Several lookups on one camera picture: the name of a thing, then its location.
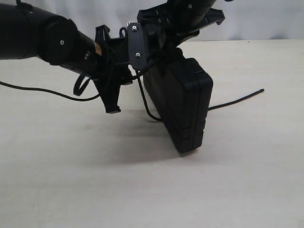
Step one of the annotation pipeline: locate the black braided rope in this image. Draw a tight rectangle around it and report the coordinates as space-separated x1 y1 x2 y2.
0 47 265 122

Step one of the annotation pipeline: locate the black plastic carrying case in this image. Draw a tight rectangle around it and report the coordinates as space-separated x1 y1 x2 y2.
143 48 213 154

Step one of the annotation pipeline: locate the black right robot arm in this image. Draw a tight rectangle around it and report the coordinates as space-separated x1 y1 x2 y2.
137 0 225 57

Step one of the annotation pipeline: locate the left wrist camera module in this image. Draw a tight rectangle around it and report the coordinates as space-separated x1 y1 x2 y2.
127 21 147 71

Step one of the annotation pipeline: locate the white backdrop curtain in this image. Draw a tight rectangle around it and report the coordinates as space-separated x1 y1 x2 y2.
27 0 304 42

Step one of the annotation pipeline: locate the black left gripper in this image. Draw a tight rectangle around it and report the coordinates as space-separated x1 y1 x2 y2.
94 25 133 114

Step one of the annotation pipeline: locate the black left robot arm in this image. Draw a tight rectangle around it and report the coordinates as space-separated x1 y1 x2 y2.
0 0 131 114

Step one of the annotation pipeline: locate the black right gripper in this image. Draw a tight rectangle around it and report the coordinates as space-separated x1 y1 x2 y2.
137 0 225 59

